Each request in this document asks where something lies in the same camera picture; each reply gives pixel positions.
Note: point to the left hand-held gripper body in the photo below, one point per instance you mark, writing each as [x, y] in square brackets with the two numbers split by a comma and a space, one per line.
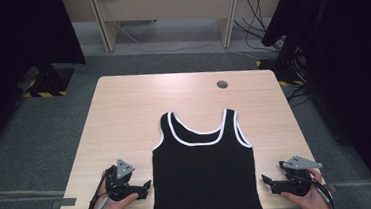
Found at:
[121, 183]

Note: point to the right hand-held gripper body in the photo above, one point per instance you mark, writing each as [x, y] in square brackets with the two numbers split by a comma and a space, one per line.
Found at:
[296, 179]

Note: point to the black tank top white trim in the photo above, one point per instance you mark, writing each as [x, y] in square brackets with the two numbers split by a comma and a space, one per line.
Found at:
[206, 179]

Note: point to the person's left hand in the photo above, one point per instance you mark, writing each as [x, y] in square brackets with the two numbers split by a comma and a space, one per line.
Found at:
[116, 207]

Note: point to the person's right hand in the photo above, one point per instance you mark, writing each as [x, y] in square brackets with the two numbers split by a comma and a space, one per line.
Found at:
[311, 201]

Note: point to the grey table grommet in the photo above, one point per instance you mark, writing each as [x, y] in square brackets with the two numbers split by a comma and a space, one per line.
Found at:
[222, 84]

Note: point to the black stand base striped tape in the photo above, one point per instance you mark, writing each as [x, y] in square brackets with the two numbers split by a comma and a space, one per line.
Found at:
[49, 82]
[281, 68]

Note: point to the black curtain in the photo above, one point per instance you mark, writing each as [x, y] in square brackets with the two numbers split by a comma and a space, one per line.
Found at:
[12, 48]
[353, 54]

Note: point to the beige wooden desk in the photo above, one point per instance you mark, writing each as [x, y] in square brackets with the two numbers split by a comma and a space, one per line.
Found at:
[165, 5]

